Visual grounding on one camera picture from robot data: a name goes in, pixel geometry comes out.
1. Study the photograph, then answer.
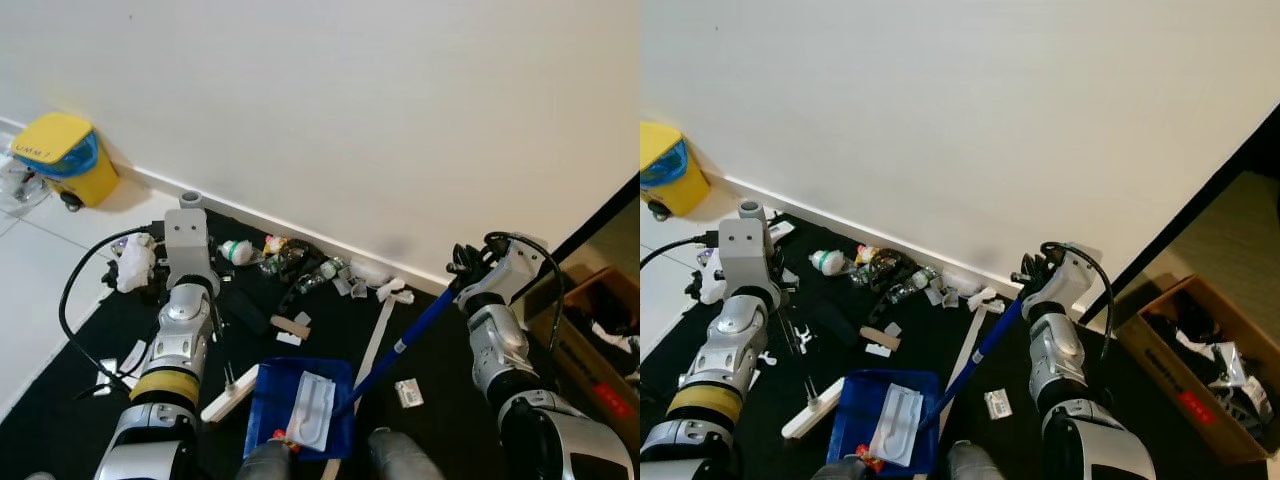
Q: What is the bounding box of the blue dustpan long handle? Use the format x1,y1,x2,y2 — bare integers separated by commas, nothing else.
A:
826,293,1025,477
243,283,461,463

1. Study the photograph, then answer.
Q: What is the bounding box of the black floor mat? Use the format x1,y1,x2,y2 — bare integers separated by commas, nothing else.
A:
0,207,561,480
640,212,1266,480

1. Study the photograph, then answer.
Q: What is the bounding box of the long white strip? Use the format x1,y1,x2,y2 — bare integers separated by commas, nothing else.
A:
935,303,993,441
320,292,401,480

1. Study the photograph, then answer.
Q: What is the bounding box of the crushed clear plastic bottle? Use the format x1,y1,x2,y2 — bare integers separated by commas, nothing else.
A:
300,258,346,293
895,268,936,298

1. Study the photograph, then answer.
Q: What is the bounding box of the black shiny plastic bag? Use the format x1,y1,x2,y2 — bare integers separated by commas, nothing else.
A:
855,248,921,296
258,238,331,291

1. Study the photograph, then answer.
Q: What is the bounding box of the open cardboard box red label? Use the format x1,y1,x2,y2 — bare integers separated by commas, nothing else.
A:
1115,275,1280,466
520,265,641,451

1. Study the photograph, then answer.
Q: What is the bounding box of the grey right robot leg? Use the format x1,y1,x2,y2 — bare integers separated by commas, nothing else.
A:
365,428,446,480
945,440,1006,480

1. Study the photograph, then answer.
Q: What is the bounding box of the grey robot leg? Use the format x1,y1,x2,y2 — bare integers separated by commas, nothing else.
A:
365,428,446,480
945,440,1006,480
235,438,301,480
812,455,871,480

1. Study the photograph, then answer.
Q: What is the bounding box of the white flat packet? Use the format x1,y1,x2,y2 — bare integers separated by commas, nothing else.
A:
287,372,336,453
868,383,923,469

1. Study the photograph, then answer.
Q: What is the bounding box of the white bottle green cap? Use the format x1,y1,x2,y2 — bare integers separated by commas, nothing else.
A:
808,248,851,277
218,238,266,268

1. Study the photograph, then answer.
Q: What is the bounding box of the yellow bin blue lid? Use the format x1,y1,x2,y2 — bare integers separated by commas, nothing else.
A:
640,120,713,221
10,112,119,211

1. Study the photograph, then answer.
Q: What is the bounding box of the crumpled white plastic bag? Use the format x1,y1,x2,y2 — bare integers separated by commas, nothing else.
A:
697,250,726,306
113,233,159,294

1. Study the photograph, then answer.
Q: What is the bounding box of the grey left robot leg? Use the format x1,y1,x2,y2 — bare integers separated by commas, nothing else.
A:
812,455,871,480
235,438,301,480

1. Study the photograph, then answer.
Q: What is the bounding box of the clear plastic wrapper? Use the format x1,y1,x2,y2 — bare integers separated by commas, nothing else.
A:
0,160,46,211

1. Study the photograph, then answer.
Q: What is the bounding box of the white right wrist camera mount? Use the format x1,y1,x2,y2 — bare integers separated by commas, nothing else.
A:
1045,245,1096,311
487,240,548,304

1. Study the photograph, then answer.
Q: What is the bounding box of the black door frame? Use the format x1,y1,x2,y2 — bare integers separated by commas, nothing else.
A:
543,172,641,276
1078,125,1280,326

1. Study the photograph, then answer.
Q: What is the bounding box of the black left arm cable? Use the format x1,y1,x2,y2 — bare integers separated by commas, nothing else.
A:
640,232,723,271
58,224,166,391

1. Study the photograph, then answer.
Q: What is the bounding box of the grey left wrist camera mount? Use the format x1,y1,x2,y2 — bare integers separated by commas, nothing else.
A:
163,207,213,281
717,217,781,296

